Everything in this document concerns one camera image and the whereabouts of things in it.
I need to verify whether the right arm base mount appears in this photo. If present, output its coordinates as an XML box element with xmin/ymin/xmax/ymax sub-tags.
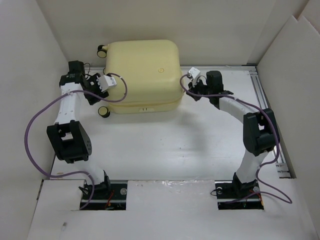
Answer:
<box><xmin>210</xmin><ymin>174</ymin><xmax>264</xmax><ymax>210</ymax></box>

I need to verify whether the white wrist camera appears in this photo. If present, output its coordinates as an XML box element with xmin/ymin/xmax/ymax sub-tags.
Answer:
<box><xmin>97</xmin><ymin>75</ymin><xmax>117</xmax><ymax>92</ymax></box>
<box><xmin>187</xmin><ymin>67</ymin><xmax>201</xmax><ymax>80</ymax></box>

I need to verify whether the yellow suitcase black lining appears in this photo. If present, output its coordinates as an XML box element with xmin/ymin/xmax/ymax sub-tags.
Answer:
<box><xmin>97</xmin><ymin>39</ymin><xmax>183</xmax><ymax>114</ymax></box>

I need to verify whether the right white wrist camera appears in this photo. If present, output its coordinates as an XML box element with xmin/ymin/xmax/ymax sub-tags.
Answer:
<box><xmin>187</xmin><ymin>67</ymin><xmax>201</xmax><ymax>80</ymax></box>

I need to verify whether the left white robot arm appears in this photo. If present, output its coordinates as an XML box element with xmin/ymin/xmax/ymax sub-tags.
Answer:
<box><xmin>46</xmin><ymin>60</ymin><xmax>112</xmax><ymax>199</ymax></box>

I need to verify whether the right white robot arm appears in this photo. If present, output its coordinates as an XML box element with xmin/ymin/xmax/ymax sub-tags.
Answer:
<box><xmin>186</xmin><ymin>67</ymin><xmax>280</xmax><ymax>197</ymax></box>

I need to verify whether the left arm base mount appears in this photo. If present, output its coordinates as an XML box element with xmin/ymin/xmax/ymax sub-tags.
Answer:
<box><xmin>78</xmin><ymin>177</ymin><xmax>128</xmax><ymax>211</ymax></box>

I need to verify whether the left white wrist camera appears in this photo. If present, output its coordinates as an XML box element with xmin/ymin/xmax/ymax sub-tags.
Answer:
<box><xmin>97</xmin><ymin>75</ymin><xmax>117</xmax><ymax>92</ymax></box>

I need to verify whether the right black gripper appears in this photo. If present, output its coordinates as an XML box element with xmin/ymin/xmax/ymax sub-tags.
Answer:
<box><xmin>187</xmin><ymin>76</ymin><xmax>213</xmax><ymax>101</ymax></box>

